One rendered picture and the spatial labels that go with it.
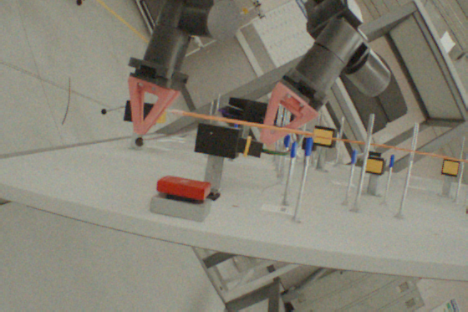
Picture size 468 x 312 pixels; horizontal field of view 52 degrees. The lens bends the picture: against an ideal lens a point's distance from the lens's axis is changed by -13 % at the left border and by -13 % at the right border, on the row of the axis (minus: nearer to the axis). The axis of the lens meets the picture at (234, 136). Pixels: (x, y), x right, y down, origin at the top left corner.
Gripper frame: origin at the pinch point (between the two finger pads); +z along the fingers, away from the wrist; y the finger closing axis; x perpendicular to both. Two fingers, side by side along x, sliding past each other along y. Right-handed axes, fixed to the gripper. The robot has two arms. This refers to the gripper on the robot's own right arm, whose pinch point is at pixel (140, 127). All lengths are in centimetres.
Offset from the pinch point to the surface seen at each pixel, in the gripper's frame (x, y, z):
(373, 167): -35.8, 23.8, -4.3
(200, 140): -9.0, -1.6, -1.3
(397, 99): -48, 109, -26
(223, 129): -11.5, -1.7, -3.6
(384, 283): -202, 671, 173
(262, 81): -3, 98, -16
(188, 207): -13.7, -20.9, 3.7
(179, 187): -12.2, -20.8, 2.2
